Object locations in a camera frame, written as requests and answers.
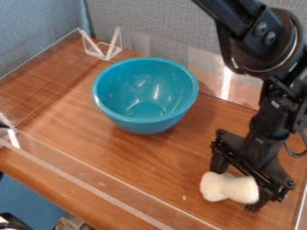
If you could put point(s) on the blue bowl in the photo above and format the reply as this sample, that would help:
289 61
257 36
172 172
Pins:
144 93

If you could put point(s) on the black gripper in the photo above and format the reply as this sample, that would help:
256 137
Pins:
252 154

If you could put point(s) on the clear acrylic corner bracket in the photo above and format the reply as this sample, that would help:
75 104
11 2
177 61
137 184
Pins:
103 50

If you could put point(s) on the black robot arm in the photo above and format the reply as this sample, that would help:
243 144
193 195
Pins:
261 44

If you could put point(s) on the clear acrylic front barrier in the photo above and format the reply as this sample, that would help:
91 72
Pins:
105 202

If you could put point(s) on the clear acrylic left barrier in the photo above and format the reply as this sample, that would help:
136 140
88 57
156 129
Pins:
56 66

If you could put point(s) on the clear acrylic barrier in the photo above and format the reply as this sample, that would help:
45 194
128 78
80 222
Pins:
216 80
105 202
56 66

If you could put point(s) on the clear acrylic back barrier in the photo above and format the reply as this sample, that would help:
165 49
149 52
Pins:
216 80

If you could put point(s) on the plush mushroom toy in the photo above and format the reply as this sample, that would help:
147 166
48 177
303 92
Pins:
219 186

